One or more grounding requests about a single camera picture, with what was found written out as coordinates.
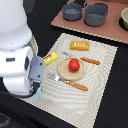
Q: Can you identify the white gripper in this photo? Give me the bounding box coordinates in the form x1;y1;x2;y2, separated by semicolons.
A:
0;46;45;96

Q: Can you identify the yellow butter box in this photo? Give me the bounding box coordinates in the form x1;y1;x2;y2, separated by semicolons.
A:
43;52;58;65

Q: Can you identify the red tomato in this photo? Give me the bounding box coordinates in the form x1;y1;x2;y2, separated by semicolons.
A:
68;59;80;73

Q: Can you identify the orange bread loaf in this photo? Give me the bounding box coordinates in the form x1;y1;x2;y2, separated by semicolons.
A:
70;41;89;51

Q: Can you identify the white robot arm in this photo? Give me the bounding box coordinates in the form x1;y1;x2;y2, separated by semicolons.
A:
0;0;45;97

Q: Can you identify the round beige plate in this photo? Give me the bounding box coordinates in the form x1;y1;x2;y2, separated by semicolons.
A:
58;57;86;80

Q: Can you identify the woven beige placemat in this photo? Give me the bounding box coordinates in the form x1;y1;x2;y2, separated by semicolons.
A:
25;33;117;128

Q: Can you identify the small grey pot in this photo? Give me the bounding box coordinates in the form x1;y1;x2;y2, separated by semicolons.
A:
62;2;82;21

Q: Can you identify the large grey pot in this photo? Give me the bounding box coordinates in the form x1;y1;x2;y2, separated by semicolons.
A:
84;2;110;27

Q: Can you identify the beige bowl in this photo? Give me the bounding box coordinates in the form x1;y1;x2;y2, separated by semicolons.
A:
121;7;128;30

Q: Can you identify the fork with wooden handle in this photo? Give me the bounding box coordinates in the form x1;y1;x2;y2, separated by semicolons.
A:
47;73;88;91

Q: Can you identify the knife with wooden handle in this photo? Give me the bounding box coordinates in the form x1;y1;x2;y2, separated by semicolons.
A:
61;51;100;65

